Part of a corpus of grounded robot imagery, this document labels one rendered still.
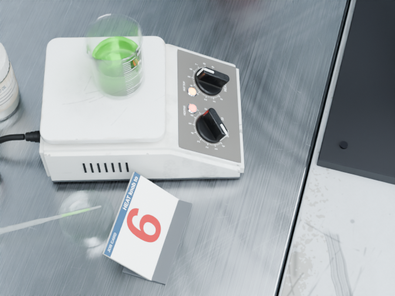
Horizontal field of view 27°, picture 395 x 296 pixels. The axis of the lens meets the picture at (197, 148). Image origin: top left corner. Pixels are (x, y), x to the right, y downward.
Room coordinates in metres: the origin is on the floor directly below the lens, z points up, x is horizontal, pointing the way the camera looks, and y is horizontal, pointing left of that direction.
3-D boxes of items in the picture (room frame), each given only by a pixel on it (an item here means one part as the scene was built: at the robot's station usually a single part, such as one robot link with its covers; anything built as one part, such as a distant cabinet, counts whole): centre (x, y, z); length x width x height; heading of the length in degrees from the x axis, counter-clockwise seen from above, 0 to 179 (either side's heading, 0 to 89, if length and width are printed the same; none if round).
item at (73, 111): (0.44, 0.09, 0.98); 0.12 x 0.12 x 0.01; 1
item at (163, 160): (0.44, 0.07, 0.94); 0.22 x 0.13 x 0.08; 91
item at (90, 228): (0.33, 0.11, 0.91); 0.06 x 0.06 x 0.02
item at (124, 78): (0.44, 0.08, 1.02); 0.06 x 0.05 x 0.08; 132
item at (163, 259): (0.32, 0.05, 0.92); 0.09 x 0.06 x 0.04; 163
